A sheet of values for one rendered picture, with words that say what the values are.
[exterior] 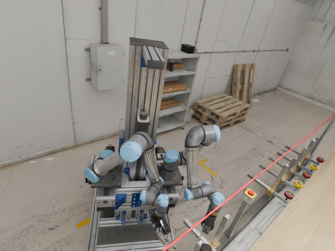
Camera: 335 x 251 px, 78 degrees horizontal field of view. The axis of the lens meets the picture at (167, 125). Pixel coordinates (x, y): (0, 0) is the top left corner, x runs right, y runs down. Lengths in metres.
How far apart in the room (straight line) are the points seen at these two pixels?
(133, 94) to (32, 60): 1.78
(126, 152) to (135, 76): 0.53
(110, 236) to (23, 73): 2.11
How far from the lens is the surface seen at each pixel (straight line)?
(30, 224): 2.92
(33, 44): 3.00
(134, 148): 1.18
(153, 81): 1.49
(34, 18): 2.96
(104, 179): 1.70
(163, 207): 1.43
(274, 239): 1.95
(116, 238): 2.41
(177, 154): 1.66
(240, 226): 2.14
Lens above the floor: 2.30
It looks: 31 degrees down
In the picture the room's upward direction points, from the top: 10 degrees clockwise
